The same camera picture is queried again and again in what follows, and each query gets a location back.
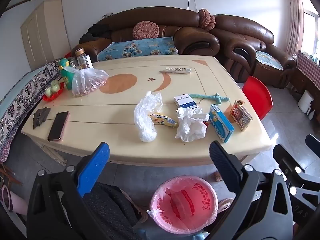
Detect white tissue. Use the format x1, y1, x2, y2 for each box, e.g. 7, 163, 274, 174
175, 107, 210, 142

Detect teal seat cover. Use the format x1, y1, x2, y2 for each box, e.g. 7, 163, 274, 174
255, 50, 284, 71

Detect dark grey pouch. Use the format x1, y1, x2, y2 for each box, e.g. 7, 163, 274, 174
32, 107, 51, 130

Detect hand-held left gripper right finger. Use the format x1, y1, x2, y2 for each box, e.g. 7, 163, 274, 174
207, 141, 294, 240

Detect brown leather armchair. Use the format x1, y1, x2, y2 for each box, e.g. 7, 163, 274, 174
212, 14, 297, 89

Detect smartphone with pink case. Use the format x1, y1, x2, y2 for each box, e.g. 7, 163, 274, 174
47, 111, 70, 142

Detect red fruit dish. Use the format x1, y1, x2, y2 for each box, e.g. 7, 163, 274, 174
42, 82, 64, 102

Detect pink round knitted cushion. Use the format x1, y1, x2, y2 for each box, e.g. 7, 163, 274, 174
132, 21, 160, 40
198, 9, 212, 29
206, 15, 216, 32

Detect blue floral cushion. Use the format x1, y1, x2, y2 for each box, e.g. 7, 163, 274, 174
97, 37, 179, 62

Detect light teal bed sheet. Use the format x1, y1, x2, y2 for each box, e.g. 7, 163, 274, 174
0, 69, 48, 110

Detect teal knitted cord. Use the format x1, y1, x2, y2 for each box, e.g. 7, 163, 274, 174
188, 93, 230, 105

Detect person's left leg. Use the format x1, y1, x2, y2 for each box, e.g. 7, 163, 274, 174
82, 182, 150, 240

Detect pink-lined trash bin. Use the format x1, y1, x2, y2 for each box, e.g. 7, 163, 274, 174
147, 176, 219, 235

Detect red plastic chair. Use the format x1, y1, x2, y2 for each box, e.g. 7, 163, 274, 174
241, 76, 273, 121

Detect blue cartoon medicine box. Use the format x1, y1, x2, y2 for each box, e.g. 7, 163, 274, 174
209, 104, 235, 143

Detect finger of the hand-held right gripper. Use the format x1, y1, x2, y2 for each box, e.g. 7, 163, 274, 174
305, 134, 320, 155
272, 144, 304, 180

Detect purple floral patterned blanket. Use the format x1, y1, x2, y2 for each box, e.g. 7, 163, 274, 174
0, 59, 63, 163

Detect window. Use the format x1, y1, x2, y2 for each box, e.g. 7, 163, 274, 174
300, 0, 320, 60

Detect beige shoe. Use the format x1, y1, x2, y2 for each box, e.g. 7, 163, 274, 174
217, 197, 235, 214
131, 200, 148, 220

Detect wooden sticks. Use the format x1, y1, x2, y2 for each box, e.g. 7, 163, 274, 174
0, 162, 23, 186

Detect glass bottle gold lid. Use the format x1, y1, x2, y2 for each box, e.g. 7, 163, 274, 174
74, 47, 93, 70

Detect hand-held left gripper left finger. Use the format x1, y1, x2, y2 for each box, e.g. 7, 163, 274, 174
26, 142, 110, 240

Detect pink cylindrical object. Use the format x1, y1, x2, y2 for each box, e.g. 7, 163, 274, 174
0, 184, 28, 217

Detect pink curtain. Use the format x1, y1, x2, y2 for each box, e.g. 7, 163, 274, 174
285, 0, 304, 57

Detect brown leather sofa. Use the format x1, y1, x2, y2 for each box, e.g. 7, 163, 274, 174
71, 7, 220, 63

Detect cream wooden table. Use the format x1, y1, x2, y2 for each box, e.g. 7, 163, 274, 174
21, 54, 266, 182

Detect red checkered tablecloth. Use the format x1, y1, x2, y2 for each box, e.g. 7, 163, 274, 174
296, 50, 320, 90

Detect white blue medicine box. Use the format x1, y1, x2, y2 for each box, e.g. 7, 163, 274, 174
174, 93, 202, 110

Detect yellow snack wrapper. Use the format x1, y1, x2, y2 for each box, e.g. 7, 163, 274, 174
149, 112, 179, 128

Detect white plastic bag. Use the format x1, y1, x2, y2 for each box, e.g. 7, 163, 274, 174
134, 91, 163, 142

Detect green cartoon bottle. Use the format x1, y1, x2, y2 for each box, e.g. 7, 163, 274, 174
59, 58, 75, 90

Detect clear bag of peanuts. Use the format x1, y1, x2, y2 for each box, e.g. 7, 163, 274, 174
62, 66, 110, 98

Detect white round appliance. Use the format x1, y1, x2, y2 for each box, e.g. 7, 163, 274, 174
299, 90, 313, 113

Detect red brown cigarette pack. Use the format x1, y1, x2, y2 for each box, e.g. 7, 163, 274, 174
230, 100, 254, 132

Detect white remote control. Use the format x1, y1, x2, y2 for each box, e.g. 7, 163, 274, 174
164, 66, 192, 75

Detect cream wardrobe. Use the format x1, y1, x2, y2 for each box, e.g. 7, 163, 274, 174
20, 0, 72, 70

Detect dark clothes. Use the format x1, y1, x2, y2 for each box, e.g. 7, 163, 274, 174
79, 24, 113, 44

